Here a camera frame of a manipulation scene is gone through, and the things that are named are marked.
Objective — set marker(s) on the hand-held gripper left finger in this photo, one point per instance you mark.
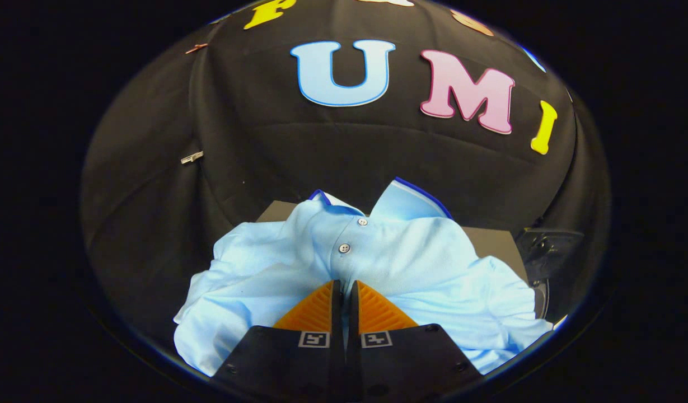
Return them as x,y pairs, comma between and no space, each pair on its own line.
337,313

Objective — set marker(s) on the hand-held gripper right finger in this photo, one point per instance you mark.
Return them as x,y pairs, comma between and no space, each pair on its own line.
353,313

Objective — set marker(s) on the light blue polo shirt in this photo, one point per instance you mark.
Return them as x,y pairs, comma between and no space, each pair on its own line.
411,257

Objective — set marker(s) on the top-load washing machine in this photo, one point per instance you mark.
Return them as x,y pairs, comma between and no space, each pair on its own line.
541,299

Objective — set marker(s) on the silver clip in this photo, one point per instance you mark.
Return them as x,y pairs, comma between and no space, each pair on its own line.
191,158

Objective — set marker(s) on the copper clip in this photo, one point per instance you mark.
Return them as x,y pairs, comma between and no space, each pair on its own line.
196,48

